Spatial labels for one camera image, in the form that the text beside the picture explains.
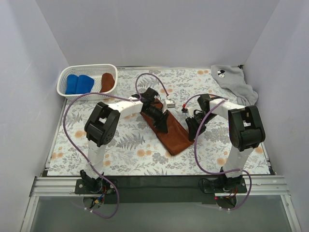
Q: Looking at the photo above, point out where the left blue rolled towel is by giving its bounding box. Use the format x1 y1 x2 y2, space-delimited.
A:
65 74 78 95

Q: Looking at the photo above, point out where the aluminium frame rail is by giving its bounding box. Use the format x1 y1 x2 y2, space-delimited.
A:
30 175 290 196

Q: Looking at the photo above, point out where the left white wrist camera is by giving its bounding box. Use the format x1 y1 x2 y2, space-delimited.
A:
162 99 176 113

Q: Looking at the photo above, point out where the blue rolled towel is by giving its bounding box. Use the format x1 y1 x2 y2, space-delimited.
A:
75 75 95 94
65 74 78 95

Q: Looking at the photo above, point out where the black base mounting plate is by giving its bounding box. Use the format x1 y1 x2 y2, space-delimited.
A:
74 175 249 204

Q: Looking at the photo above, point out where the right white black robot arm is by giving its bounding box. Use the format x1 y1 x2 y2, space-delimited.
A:
182 94 266 193

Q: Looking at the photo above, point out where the white perforated plastic basket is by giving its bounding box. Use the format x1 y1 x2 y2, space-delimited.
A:
56 63 118 102

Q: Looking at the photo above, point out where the right blue rolled towel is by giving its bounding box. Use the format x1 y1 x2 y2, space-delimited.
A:
75 75 95 94

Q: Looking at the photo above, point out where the grey cloth in corner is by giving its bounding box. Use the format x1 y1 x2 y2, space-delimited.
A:
211 65 258 106

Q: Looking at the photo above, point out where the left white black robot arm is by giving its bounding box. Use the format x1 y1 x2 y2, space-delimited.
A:
80 88 169 193

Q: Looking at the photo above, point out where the brown towel pile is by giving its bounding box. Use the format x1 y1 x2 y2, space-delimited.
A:
140 98 193 156

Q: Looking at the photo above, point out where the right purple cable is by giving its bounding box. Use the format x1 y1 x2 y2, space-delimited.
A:
182 94 252 211

